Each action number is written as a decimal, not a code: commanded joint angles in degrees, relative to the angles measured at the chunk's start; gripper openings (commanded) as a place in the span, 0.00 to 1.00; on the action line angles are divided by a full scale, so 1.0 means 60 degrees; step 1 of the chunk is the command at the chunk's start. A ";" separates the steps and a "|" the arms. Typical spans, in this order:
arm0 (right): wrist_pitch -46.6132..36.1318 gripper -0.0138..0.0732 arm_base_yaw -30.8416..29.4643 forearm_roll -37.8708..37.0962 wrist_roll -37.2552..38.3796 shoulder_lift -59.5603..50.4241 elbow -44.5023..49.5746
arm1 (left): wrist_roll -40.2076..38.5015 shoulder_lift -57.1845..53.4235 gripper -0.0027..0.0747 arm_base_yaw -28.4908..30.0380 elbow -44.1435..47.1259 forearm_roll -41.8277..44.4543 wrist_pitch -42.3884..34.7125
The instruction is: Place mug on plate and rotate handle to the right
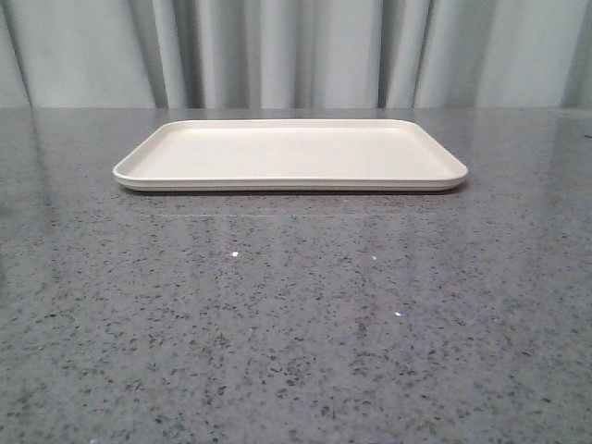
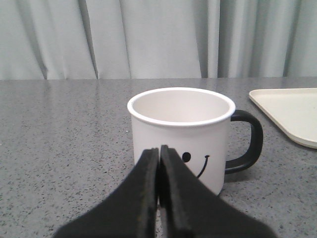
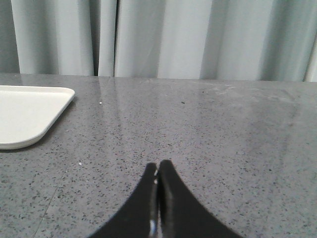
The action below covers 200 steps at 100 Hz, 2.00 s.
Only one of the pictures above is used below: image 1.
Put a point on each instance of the cream rectangular plastic tray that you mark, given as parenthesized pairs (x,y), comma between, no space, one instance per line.
(290,155)

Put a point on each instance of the pale grey pleated curtain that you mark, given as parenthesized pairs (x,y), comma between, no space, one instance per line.
(295,54)

